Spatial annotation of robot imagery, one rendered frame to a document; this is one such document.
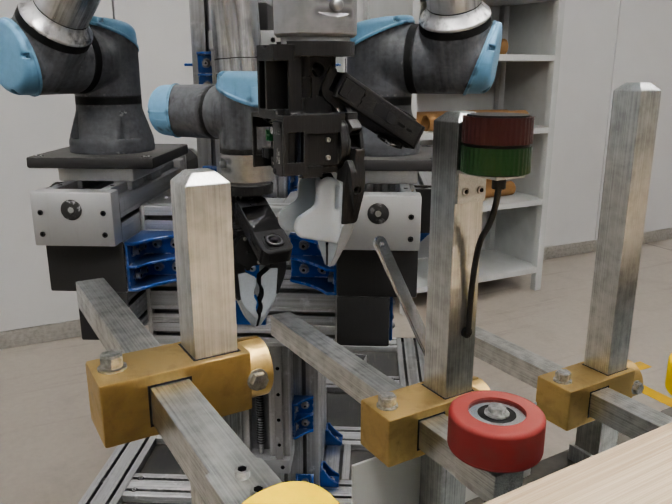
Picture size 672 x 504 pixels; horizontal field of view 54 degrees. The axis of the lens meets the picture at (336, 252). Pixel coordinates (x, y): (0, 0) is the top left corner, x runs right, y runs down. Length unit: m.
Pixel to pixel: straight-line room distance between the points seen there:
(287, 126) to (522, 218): 3.36
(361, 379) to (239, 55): 0.56
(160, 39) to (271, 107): 2.55
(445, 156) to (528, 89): 3.22
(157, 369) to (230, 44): 0.66
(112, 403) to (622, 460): 0.38
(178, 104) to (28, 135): 2.13
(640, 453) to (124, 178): 0.93
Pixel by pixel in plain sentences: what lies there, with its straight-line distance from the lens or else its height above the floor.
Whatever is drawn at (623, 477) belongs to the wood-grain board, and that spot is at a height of 0.90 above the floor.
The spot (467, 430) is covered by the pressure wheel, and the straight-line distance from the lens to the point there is 0.56.
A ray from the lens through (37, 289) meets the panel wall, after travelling 3.20.
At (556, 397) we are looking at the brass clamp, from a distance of 0.82.
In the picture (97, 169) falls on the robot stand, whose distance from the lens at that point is 1.24.
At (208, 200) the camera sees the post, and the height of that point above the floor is 1.09.
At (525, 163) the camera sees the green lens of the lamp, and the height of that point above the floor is 1.11.
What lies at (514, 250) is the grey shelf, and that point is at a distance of 3.97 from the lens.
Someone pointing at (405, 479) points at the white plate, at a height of 0.76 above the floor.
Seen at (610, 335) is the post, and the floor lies 0.88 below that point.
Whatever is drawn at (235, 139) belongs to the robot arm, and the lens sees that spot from 0.91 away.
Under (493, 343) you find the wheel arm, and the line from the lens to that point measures 0.94.
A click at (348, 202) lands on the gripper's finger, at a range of 0.62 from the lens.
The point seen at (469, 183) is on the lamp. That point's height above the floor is 1.08.
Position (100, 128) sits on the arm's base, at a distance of 1.25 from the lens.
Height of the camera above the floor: 1.18
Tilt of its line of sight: 15 degrees down
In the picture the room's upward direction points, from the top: straight up
